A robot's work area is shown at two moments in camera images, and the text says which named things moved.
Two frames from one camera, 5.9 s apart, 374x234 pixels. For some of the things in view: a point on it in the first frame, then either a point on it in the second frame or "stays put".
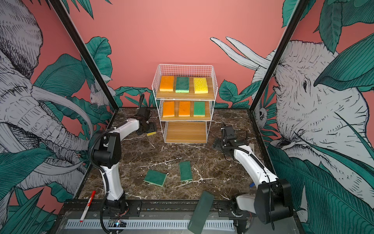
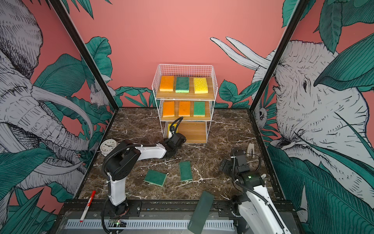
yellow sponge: (200, 86) stays put
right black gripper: (218, 146) -> (226, 168)
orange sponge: (168, 109) stays put
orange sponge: (166, 83) stays put
